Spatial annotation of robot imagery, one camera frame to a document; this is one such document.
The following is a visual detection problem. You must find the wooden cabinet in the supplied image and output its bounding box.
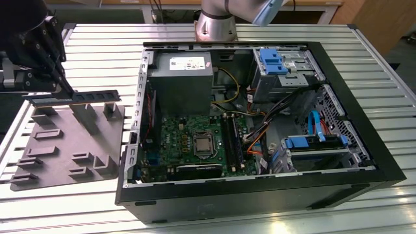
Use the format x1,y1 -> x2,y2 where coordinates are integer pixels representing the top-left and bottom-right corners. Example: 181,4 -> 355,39
329,0 -> 416,58

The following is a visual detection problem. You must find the black open PC case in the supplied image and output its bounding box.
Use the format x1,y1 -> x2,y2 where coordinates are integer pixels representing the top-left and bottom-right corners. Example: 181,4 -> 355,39
113,40 -> 409,224

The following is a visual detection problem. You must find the grey metal drive cage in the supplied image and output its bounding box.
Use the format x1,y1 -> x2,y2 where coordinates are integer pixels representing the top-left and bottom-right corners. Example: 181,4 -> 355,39
251,48 -> 325,104

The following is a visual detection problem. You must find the blue board connector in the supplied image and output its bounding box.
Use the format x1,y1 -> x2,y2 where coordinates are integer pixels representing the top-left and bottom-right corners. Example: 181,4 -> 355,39
145,153 -> 159,168

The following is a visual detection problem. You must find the orange red data wire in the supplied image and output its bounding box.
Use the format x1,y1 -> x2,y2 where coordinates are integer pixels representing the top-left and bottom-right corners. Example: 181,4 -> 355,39
245,123 -> 270,156

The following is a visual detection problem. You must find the RAM stick with black chips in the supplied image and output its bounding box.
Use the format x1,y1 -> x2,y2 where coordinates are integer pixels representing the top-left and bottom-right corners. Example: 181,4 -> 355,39
29,89 -> 122,108
226,115 -> 243,169

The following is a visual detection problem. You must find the black case fan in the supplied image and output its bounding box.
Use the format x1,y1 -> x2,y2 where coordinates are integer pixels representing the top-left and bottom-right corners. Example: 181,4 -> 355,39
143,84 -> 159,147

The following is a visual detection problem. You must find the grey metal disk bay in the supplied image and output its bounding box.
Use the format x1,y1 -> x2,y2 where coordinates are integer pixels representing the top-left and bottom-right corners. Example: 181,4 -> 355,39
269,135 -> 367,173

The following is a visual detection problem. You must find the blue plastic drive latch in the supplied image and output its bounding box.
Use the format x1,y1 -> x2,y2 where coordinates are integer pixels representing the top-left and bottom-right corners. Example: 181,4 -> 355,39
259,48 -> 289,76

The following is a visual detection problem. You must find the white desk with wooden top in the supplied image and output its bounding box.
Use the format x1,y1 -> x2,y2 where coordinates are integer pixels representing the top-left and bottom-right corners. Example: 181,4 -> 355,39
119,0 -> 345,25

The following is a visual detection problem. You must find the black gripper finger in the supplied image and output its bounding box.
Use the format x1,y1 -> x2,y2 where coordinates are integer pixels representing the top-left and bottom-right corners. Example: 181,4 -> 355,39
34,16 -> 67,81
11,65 -> 77,101

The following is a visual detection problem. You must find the grey plastic parts rack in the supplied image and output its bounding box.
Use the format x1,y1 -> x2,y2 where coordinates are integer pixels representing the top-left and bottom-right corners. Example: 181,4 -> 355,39
7,101 -> 126,192

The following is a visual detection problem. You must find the empty black RAM slot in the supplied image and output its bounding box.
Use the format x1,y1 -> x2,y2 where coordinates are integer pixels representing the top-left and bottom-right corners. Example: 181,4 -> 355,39
219,115 -> 235,173

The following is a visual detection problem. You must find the blue flat data wire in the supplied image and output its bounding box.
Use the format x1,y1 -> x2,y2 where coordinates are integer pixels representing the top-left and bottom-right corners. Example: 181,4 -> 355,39
306,111 -> 326,142

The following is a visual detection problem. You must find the grey power supply unit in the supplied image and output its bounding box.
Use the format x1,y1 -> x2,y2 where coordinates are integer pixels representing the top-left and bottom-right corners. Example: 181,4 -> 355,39
147,51 -> 214,117

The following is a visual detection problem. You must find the green Dell motherboard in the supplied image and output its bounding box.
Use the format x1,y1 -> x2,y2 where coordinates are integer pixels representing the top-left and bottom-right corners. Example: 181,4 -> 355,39
138,114 -> 259,182

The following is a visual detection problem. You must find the red black twisted wire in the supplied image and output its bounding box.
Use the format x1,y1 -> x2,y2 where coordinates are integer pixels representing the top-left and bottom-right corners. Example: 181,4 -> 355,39
141,94 -> 155,147

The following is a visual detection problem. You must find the yellow wire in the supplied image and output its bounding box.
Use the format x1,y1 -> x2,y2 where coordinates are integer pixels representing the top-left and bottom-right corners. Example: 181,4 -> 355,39
210,68 -> 241,105

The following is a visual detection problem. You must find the hard disk in blue carrier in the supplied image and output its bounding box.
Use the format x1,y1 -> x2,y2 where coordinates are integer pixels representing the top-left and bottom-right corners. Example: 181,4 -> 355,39
281,135 -> 351,153

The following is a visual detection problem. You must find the silver CPU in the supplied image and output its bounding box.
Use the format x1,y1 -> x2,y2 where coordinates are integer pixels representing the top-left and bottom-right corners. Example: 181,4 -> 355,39
194,137 -> 213,152

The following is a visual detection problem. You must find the black Nvidia graphics card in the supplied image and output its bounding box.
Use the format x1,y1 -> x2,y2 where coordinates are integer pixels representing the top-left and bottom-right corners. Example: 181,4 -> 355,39
174,163 -> 223,181

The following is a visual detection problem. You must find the metal CPU socket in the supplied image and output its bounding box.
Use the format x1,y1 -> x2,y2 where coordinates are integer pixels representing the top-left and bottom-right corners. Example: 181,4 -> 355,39
190,131 -> 217,160

